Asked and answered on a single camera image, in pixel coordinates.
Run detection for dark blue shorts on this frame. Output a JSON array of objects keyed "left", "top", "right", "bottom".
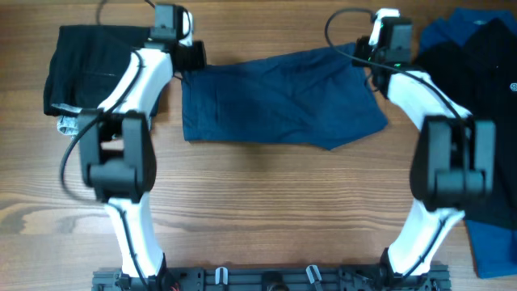
[{"left": 182, "top": 44, "right": 388, "bottom": 150}]

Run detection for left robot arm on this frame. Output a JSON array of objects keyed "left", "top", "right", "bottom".
[{"left": 74, "top": 4, "right": 206, "bottom": 290}]

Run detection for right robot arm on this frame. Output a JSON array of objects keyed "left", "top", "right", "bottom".
[{"left": 353, "top": 8, "right": 495, "bottom": 288}]

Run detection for folded black garment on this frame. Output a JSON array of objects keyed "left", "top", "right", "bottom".
[{"left": 43, "top": 25, "right": 149, "bottom": 116}]

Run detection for black polo shirt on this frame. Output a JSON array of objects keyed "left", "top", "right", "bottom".
[{"left": 415, "top": 19, "right": 516, "bottom": 230}]

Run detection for grey patterned folded cloth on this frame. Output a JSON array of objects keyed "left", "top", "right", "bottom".
[{"left": 57, "top": 116, "right": 79, "bottom": 137}]

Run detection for blue polo shirt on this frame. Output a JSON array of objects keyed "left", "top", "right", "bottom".
[{"left": 418, "top": 8, "right": 516, "bottom": 279}]

